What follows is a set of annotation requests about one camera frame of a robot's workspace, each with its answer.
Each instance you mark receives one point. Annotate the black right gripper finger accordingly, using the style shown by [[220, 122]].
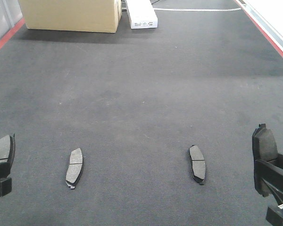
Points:
[[268, 178], [274, 215]]

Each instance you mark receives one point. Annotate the grey brake pad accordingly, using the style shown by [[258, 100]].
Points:
[[7, 149], [75, 168], [198, 164], [263, 147]]

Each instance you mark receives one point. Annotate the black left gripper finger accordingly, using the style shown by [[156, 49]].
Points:
[[5, 169], [5, 186]]

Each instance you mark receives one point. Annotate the black conveyor belt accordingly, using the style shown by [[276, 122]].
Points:
[[135, 101]]

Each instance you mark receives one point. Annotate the cardboard box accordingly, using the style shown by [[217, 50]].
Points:
[[72, 15]]

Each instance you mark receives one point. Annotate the white long box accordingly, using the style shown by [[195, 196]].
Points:
[[141, 14]]

